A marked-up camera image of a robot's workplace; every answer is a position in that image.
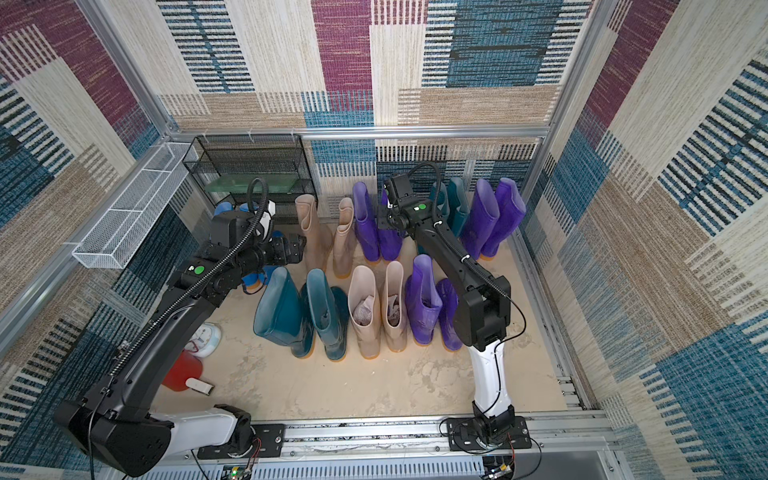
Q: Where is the short purple boot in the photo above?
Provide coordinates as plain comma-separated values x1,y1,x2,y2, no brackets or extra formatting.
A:
377,188,403,261

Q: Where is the teal boot front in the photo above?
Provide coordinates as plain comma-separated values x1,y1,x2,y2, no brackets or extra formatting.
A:
302,269,349,362

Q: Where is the short beige boot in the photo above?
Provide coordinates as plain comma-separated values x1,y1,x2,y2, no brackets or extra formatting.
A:
348,265,381,360

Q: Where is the tall purple boot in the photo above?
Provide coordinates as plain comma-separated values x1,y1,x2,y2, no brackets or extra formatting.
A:
460,179,500,260
480,177,527,259

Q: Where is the beige boot front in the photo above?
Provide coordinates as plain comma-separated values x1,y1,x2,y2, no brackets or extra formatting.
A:
295,194,333,271

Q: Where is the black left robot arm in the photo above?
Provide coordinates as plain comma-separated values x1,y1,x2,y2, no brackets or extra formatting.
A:
54,210,307,477

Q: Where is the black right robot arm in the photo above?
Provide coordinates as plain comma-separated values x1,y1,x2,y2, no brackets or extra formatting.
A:
382,173,516,443

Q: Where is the blue rain boot upright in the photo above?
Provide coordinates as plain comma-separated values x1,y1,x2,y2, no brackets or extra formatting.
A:
214,201,234,216

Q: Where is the green tray on shelf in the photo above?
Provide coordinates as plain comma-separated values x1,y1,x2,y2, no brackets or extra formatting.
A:
205,173,301,194

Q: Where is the white small box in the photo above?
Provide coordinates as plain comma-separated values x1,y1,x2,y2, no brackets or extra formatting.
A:
185,377,214,396

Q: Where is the black wire mesh shelf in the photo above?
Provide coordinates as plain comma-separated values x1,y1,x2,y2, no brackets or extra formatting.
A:
182,134,317,224

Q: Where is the white wire mesh basket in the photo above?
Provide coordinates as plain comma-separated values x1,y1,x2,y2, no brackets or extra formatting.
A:
72,142,189,270

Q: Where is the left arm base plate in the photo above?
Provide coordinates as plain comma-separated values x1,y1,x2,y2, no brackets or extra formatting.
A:
196,423,286,460

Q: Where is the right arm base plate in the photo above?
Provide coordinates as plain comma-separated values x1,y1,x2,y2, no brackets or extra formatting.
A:
438,416,533,455

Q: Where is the aluminium front rail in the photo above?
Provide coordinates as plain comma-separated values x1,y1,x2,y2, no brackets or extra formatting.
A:
146,410,629,479

